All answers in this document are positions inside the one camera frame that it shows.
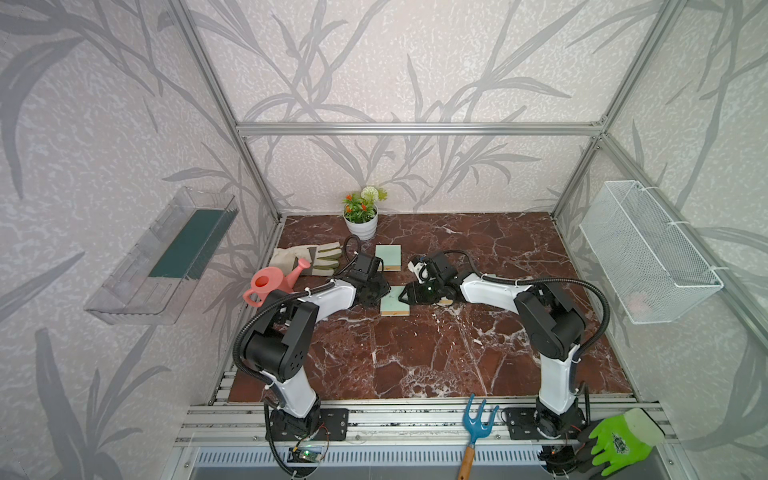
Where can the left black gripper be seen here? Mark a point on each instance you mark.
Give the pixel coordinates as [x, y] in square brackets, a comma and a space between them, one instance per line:
[385, 288]

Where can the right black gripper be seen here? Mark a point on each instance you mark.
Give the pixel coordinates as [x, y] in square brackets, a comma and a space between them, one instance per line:
[410, 296]

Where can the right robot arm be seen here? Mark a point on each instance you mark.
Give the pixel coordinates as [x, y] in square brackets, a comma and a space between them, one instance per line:
[552, 322]

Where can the mint jewelry box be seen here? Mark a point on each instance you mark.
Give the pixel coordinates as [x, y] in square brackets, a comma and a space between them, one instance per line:
[390, 305]
[391, 256]

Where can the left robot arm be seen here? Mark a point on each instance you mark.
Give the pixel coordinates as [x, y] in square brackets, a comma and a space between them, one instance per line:
[274, 344]

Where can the white wire mesh basket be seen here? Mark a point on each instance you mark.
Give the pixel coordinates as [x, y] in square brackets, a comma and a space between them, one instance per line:
[656, 272]

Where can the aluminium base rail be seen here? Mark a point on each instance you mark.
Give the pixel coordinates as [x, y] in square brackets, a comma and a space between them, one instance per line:
[405, 432]

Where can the clear plastic wall shelf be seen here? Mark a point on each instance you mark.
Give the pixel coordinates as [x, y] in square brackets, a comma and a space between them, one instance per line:
[158, 276]

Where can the green work glove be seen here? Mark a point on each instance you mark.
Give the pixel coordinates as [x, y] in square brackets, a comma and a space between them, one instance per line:
[617, 442]

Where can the potted plant white pot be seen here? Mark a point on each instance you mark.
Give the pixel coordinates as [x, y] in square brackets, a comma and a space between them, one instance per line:
[361, 213]

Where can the beige gardening gloves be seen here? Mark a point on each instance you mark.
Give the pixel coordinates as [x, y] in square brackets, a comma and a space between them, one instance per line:
[324, 259]

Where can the blue hand rake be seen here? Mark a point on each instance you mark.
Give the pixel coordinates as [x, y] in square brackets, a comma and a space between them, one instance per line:
[477, 429]

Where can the pink watering can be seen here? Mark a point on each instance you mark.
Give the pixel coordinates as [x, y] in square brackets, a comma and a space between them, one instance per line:
[270, 279]

